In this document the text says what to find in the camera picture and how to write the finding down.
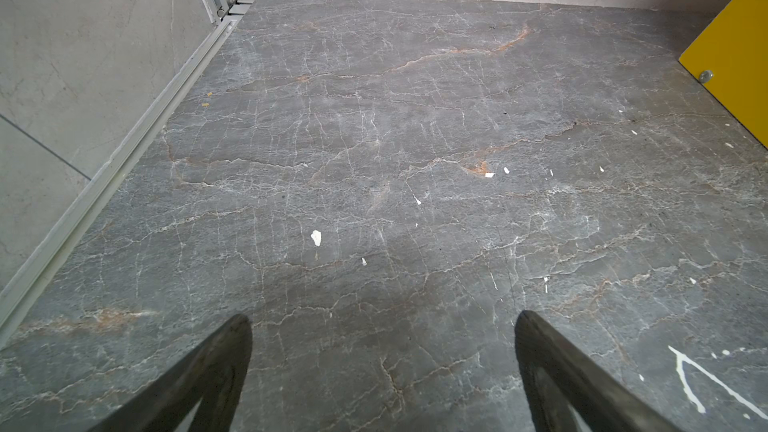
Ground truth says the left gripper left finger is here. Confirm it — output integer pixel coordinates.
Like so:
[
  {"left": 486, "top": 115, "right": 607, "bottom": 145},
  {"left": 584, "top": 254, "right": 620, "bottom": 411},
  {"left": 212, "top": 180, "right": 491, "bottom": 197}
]
[{"left": 90, "top": 314, "right": 253, "bottom": 431}]

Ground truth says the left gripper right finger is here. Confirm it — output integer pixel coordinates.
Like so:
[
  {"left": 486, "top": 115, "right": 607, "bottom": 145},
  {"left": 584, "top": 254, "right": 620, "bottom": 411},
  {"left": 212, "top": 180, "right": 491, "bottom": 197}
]
[{"left": 515, "top": 310, "right": 679, "bottom": 431}]

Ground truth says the yellow pink blue shelf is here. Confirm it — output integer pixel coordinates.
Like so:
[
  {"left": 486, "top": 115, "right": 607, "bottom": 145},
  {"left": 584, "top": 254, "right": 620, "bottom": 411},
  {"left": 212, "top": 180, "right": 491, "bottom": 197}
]
[{"left": 679, "top": 0, "right": 767, "bottom": 145}]

